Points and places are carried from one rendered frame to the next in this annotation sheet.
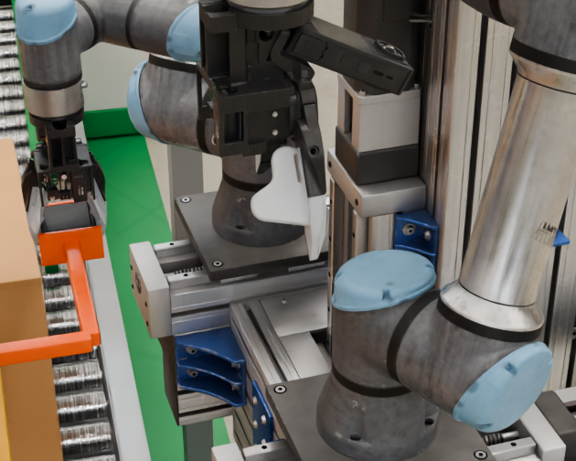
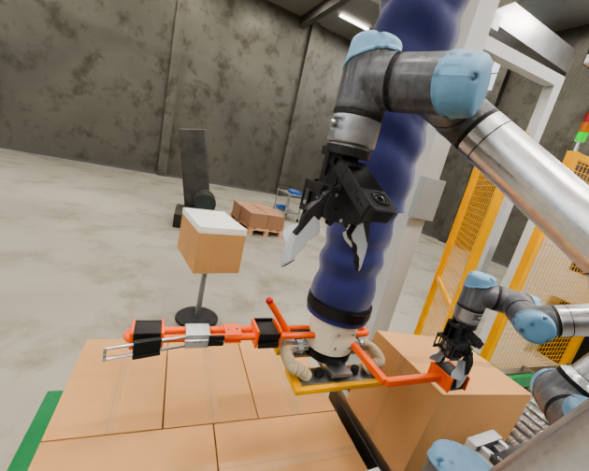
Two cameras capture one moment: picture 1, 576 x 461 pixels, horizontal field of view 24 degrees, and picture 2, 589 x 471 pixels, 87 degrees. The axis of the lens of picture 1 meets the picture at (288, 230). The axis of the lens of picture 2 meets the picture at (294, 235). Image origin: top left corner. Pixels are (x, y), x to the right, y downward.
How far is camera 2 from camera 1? 104 cm
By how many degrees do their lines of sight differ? 74
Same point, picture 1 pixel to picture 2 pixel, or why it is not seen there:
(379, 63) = (359, 192)
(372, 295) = (435, 452)
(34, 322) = (430, 406)
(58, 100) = (460, 312)
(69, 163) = (450, 338)
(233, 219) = not seen: hidden behind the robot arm
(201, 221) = not seen: hidden behind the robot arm
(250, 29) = (333, 158)
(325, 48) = (345, 173)
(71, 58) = (475, 300)
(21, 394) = (410, 426)
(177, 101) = (550, 387)
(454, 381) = not seen: outside the picture
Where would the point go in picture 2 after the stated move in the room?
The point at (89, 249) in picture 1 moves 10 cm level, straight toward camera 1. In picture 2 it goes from (443, 383) to (418, 384)
